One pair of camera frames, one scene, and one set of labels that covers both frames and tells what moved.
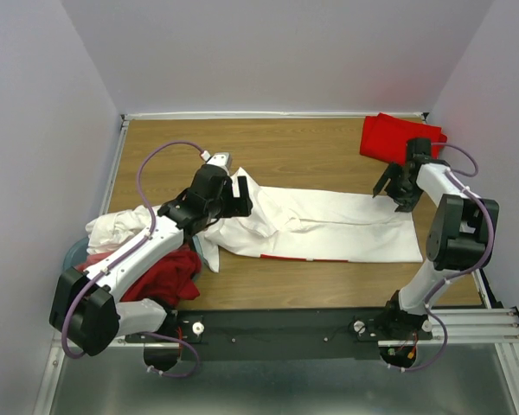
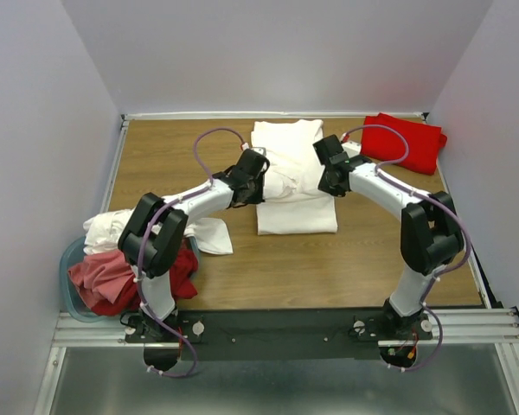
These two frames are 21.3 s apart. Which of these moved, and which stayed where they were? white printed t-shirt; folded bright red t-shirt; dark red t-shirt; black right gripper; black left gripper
Moved: white printed t-shirt; black left gripper; black right gripper
Stayed: dark red t-shirt; folded bright red t-shirt
